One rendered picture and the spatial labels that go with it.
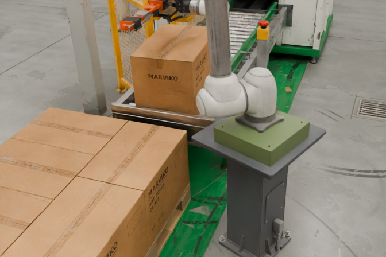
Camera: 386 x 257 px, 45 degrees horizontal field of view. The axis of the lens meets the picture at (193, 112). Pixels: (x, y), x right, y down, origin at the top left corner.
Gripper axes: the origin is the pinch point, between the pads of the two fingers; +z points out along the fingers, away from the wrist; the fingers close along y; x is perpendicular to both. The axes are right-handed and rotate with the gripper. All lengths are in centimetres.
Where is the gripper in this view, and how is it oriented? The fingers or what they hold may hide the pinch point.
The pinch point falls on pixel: (157, 3)
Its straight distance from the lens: 272.4
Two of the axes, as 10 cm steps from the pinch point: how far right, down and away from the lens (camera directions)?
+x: 3.4, -4.8, 8.1
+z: -9.4, -1.4, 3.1
